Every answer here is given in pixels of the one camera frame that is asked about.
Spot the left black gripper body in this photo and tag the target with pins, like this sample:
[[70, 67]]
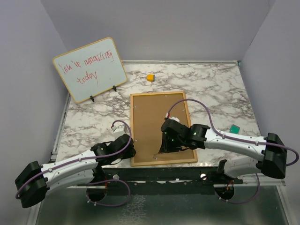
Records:
[[129, 153]]

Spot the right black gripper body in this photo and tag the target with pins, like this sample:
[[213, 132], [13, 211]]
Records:
[[171, 145]]

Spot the yellow picture frame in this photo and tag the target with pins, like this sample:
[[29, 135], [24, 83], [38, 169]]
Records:
[[148, 112]]

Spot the small whiteboard yellow rim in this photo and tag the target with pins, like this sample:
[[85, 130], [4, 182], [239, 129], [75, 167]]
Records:
[[91, 69]]

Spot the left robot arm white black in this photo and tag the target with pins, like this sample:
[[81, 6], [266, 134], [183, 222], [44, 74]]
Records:
[[36, 180]]

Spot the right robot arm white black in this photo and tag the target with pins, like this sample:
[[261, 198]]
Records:
[[266, 155]]

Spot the teal green cube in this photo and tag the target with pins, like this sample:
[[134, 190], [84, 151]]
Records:
[[234, 129]]

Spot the yellow grey eraser block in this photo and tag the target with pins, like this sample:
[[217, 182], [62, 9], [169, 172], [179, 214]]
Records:
[[150, 77]]

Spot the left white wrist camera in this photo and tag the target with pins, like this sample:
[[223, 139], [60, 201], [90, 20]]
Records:
[[119, 130]]

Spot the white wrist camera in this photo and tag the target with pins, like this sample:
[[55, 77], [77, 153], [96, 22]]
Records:
[[172, 118], [119, 130]]

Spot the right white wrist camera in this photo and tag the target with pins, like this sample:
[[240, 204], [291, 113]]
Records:
[[172, 118]]

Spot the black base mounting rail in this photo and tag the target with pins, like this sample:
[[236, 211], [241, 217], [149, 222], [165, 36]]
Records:
[[170, 180]]

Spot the aluminium extrusion rail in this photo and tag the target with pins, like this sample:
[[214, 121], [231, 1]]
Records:
[[251, 180]]

